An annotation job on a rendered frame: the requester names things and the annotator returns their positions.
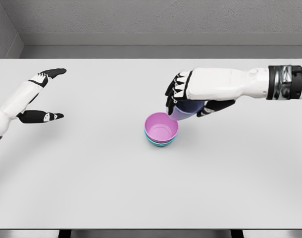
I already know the pink bowl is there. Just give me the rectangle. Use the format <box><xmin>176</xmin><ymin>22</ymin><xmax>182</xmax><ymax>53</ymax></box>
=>
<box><xmin>144</xmin><ymin>112</ymin><xmax>179</xmax><ymax>143</ymax></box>

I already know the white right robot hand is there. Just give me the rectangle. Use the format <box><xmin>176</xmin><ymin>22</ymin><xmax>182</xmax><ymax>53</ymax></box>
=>
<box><xmin>165</xmin><ymin>67</ymin><xmax>239</xmax><ymax>118</ymax></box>

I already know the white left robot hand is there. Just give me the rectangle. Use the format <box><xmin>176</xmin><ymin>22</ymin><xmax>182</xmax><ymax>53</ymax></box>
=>
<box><xmin>0</xmin><ymin>68</ymin><xmax>67</xmax><ymax>124</ymax></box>

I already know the teal bowl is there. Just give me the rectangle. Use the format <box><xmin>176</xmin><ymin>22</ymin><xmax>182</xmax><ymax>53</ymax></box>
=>
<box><xmin>144</xmin><ymin>130</ymin><xmax>179</xmax><ymax>148</ymax></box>

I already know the lavender purple cup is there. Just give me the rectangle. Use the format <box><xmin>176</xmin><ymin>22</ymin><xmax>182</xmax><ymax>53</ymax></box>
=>
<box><xmin>165</xmin><ymin>100</ymin><xmax>206</xmax><ymax>121</ymax></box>

